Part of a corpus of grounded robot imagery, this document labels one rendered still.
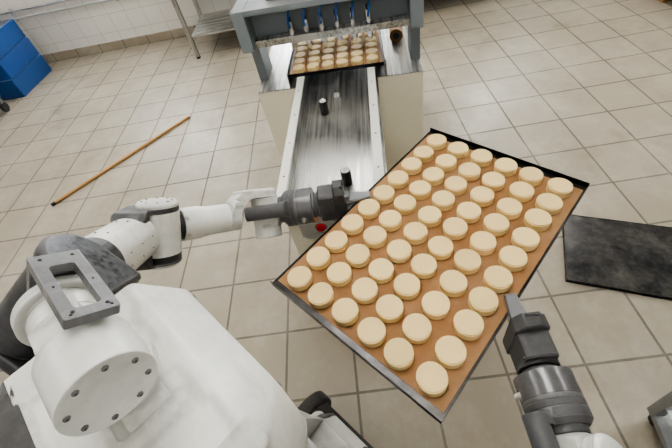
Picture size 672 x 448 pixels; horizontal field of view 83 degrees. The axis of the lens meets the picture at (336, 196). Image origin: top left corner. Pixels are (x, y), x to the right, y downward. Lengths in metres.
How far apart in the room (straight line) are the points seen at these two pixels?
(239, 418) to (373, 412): 1.38
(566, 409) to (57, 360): 0.60
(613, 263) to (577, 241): 0.17
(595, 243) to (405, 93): 1.17
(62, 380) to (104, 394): 0.03
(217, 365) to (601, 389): 1.64
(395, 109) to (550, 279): 1.06
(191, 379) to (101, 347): 0.11
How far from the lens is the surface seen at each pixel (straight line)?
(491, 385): 1.78
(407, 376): 0.71
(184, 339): 0.43
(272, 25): 1.71
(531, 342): 0.71
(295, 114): 1.44
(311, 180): 1.23
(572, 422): 0.69
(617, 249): 2.23
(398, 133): 1.87
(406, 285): 0.75
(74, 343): 0.33
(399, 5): 1.67
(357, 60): 1.66
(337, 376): 1.78
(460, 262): 0.79
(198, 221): 0.86
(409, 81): 1.72
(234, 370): 0.41
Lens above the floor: 1.67
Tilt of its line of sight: 45 degrees down
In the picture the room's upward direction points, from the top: 13 degrees counter-clockwise
